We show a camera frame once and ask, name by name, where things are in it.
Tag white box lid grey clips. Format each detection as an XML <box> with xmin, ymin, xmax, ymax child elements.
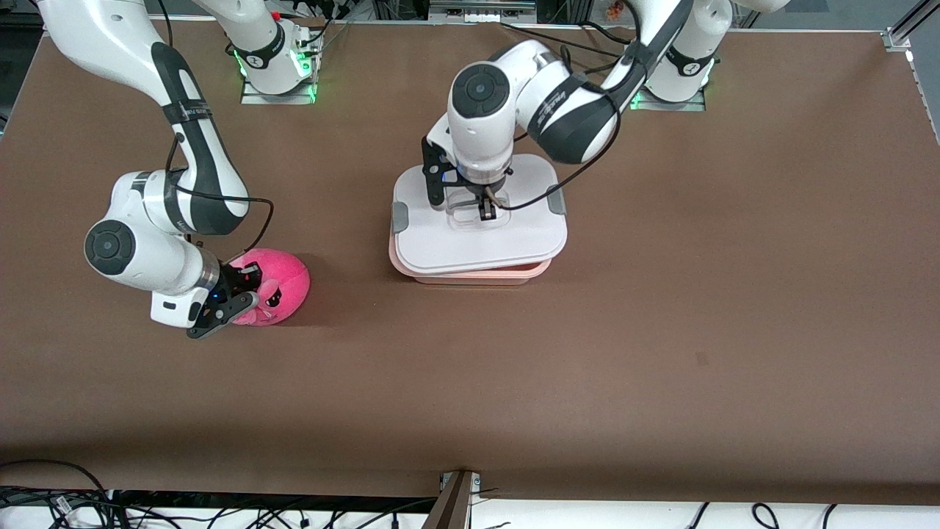
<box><xmin>392</xmin><ymin>153</ymin><xmax>569</xmax><ymax>276</ymax></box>

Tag pink plush toy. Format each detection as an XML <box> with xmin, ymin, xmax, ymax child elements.
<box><xmin>224</xmin><ymin>248</ymin><xmax>311</xmax><ymax>328</ymax></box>

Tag pink plastic box base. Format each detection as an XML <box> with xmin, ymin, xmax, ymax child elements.
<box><xmin>388</xmin><ymin>234</ymin><xmax>554</xmax><ymax>287</ymax></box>

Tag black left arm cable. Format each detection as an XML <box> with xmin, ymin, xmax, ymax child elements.
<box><xmin>502</xmin><ymin>44</ymin><xmax>648</xmax><ymax>212</ymax></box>

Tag metal frame bracket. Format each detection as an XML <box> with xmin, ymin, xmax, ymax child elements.
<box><xmin>428</xmin><ymin>0</ymin><xmax>538</xmax><ymax>24</ymax></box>

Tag long black table cable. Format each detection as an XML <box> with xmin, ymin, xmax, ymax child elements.
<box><xmin>501</xmin><ymin>21</ymin><xmax>626</xmax><ymax>58</ymax></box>

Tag thin black base cable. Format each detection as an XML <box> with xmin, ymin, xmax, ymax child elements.
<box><xmin>312</xmin><ymin>16</ymin><xmax>355</xmax><ymax>57</ymax></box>

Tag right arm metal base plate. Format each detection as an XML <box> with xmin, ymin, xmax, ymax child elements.
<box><xmin>241</xmin><ymin>73</ymin><xmax>319</xmax><ymax>105</ymax></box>

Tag black looping floor cable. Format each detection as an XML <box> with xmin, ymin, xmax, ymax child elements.
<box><xmin>0</xmin><ymin>460</ymin><xmax>112</xmax><ymax>509</ymax></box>

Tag short black table cable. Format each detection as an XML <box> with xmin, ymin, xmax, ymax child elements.
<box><xmin>580</xmin><ymin>21</ymin><xmax>629</xmax><ymax>45</ymax></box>

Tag metal post bracket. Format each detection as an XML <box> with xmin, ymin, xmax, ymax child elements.
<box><xmin>439</xmin><ymin>470</ymin><xmax>482</xmax><ymax>505</ymax></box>

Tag brown support post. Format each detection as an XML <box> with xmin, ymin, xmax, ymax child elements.
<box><xmin>422</xmin><ymin>471</ymin><xmax>474</xmax><ymax>529</ymax></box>

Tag aluminium frame rail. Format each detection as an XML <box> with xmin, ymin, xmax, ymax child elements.
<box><xmin>883</xmin><ymin>0</ymin><xmax>940</xmax><ymax>145</ymax></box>

